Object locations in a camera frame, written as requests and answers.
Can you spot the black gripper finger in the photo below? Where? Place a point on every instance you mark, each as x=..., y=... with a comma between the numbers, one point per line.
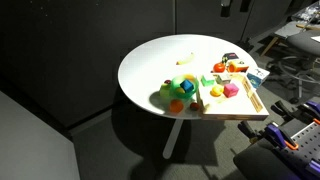
x=225, y=9
x=245, y=5

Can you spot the orange plush cube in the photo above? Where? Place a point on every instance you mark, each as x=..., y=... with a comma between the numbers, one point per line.
x=238, y=66

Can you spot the grey toy cube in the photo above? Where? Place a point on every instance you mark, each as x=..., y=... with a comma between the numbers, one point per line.
x=223, y=78

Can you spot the white owl plush cube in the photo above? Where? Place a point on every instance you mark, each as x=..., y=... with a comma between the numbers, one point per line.
x=257, y=76

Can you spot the blue toy cube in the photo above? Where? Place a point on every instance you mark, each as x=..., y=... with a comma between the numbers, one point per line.
x=186, y=85

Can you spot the wooden crate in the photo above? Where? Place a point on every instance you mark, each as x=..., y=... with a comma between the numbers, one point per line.
x=233, y=106

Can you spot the wooden desk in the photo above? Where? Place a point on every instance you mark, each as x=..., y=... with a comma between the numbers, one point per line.
x=293, y=28

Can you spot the red toy tomato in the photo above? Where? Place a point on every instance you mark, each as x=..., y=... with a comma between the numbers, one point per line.
x=219, y=67

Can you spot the yellow toy banana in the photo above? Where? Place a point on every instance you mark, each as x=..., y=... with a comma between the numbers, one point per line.
x=186, y=60

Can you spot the grey office chair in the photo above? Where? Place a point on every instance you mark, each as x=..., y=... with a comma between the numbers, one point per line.
x=301, y=43

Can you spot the green toy block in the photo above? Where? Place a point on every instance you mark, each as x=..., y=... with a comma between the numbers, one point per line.
x=207, y=80

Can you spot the orange-yellow toy piece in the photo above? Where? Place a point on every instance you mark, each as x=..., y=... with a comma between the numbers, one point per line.
x=190, y=77

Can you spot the yellow toy ball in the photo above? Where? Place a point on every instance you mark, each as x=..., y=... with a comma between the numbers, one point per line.
x=217, y=90

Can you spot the pale yellow toy piece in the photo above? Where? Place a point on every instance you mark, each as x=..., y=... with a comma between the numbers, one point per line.
x=180, y=90

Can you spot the small dark red piece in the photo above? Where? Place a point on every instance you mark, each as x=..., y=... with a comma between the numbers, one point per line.
x=167, y=81

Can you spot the green plastic bowl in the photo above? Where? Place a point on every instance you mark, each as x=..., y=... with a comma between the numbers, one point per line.
x=175, y=87

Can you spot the small red green ball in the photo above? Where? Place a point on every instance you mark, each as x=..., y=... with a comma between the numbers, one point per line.
x=194, y=106

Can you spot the light green toy piece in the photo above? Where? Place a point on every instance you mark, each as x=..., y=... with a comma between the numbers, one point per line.
x=164, y=90

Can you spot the orange toy ball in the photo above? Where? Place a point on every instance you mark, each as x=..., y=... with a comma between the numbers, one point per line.
x=176, y=106

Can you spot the black spring clamp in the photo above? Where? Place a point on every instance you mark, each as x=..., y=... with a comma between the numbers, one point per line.
x=286, y=111
x=250, y=129

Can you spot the purple clamp with orange tip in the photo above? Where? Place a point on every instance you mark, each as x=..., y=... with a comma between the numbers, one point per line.
x=280, y=135

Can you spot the white table leg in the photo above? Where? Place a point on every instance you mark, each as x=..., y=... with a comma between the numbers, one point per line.
x=173, y=138

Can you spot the perforated metal breadboard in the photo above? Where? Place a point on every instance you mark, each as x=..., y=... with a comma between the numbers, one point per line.
x=308, y=141

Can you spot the grey cabinet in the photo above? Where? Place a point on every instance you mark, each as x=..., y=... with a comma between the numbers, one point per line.
x=30, y=143

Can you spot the grey base plate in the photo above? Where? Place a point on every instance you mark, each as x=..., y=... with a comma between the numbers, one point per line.
x=260, y=163

